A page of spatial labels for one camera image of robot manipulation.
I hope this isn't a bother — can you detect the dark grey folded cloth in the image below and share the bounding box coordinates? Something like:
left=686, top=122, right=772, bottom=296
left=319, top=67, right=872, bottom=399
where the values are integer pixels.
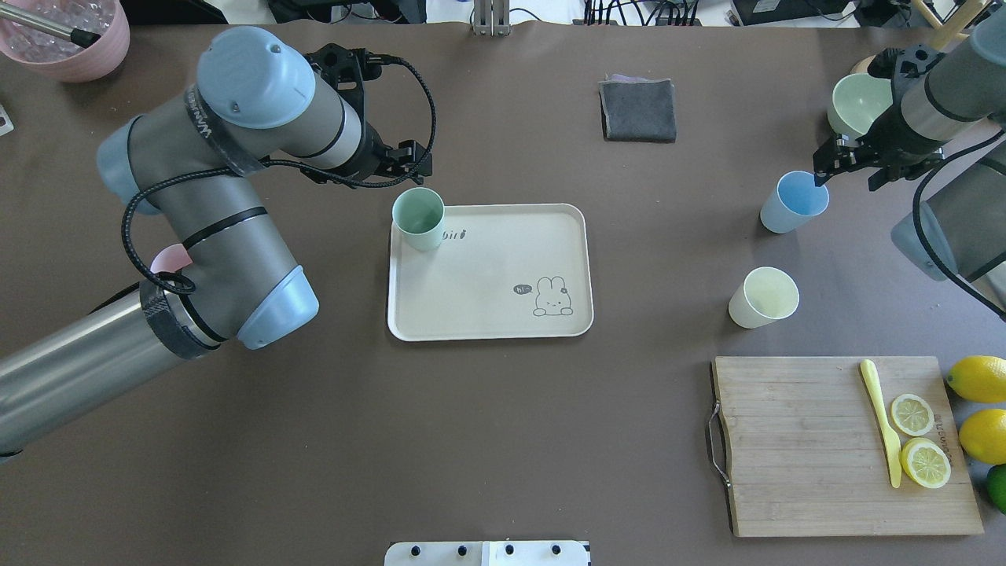
left=599, top=75, right=677, bottom=143

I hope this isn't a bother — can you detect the whole lemon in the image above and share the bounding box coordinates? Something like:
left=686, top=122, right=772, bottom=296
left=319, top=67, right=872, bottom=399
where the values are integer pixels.
left=959, top=408, right=1005, bottom=465
left=945, top=355, right=1005, bottom=404

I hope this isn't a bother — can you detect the lemon slice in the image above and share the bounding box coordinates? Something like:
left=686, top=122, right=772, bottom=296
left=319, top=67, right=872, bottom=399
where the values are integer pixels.
left=901, top=437, right=952, bottom=490
left=890, top=393, right=935, bottom=437

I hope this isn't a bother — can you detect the blue cup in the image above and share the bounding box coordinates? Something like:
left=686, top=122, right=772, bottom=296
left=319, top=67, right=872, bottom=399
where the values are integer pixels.
left=759, top=171, right=830, bottom=235

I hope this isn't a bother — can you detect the yellow plastic knife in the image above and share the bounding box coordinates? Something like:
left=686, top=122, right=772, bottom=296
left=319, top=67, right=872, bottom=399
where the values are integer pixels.
left=859, top=358, right=903, bottom=490

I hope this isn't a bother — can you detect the pink bowl with ice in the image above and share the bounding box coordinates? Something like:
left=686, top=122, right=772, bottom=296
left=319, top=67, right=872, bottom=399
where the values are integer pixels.
left=1, top=1, right=130, bottom=83

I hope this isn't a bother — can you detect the wooden mug tree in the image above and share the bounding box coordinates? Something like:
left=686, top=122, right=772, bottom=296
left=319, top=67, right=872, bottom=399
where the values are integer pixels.
left=910, top=0, right=991, bottom=51

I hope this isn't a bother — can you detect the steel muddler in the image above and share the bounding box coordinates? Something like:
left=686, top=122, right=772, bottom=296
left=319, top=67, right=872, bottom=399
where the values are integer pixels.
left=1, top=2, right=103, bottom=48

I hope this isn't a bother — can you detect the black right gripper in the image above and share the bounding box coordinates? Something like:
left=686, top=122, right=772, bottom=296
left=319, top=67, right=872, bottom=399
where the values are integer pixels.
left=813, top=44, right=946, bottom=191

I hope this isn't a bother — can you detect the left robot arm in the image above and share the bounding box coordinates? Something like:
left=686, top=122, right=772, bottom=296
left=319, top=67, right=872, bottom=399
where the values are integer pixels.
left=2, top=26, right=432, bottom=460

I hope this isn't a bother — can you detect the green lime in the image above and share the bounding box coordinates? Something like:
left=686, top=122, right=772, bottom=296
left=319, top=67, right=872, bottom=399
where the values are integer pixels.
left=985, top=465, right=1006, bottom=515

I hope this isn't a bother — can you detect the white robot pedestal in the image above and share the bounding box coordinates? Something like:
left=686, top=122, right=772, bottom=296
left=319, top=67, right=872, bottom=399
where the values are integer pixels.
left=384, top=538, right=592, bottom=565

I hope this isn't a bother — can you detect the cream rabbit tray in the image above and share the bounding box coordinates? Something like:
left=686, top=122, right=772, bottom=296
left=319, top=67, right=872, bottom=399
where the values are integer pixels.
left=387, top=204, right=594, bottom=343

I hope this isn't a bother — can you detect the green bowl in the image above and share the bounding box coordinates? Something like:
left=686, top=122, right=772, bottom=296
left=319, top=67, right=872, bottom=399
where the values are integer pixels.
left=827, top=74, right=894, bottom=139

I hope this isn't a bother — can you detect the green cup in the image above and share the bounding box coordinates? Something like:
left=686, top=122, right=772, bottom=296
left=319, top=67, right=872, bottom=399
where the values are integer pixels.
left=391, top=186, right=446, bottom=252

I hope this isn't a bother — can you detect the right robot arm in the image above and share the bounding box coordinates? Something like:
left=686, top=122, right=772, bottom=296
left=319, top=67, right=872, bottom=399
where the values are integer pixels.
left=813, top=9, right=1005, bottom=318

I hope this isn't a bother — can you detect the wooden cutting board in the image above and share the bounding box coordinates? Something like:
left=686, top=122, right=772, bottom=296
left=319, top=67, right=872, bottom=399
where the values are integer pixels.
left=711, top=357, right=984, bottom=538

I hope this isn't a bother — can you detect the pink cup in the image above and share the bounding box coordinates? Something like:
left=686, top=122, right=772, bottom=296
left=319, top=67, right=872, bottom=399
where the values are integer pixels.
left=149, top=243, right=192, bottom=274

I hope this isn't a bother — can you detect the aluminium frame post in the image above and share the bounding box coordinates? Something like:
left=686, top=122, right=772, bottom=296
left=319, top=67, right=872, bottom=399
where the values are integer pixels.
left=471, top=0, right=512, bottom=37

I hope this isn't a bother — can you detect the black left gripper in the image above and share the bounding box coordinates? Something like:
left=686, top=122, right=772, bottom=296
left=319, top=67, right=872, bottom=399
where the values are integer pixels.
left=303, top=43, right=435, bottom=189

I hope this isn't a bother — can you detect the cream cup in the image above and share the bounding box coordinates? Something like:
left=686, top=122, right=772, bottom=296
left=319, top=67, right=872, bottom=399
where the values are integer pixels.
left=727, top=267, right=800, bottom=329

